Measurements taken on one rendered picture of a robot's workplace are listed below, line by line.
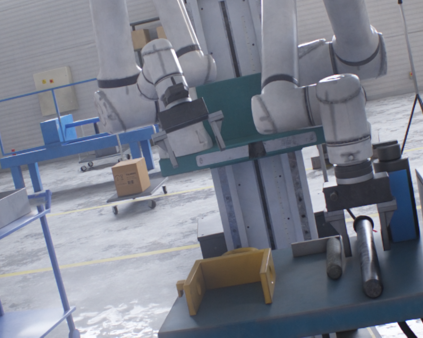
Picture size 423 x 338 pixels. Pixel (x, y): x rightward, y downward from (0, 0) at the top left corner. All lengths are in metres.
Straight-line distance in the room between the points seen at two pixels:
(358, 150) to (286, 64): 0.31
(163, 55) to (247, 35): 0.71
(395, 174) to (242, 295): 0.40
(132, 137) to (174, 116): 8.55
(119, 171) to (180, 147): 5.77
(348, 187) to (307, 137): 1.03
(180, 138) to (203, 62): 0.36
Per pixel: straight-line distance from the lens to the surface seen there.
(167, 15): 2.20
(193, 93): 2.44
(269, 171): 2.68
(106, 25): 2.32
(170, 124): 1.93
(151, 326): 4.47
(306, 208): 2.68
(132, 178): 8.12
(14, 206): 4.20
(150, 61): 1.99
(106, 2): 2.31
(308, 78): 2.42
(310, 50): 2.42
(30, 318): 4.46
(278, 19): 1.71
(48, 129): 10.81
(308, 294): 1.33
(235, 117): 2.56
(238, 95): 2.56
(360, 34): 2.25
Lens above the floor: 1.52
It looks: 8 degrees down
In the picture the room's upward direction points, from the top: 12 degrees counter-clockwise
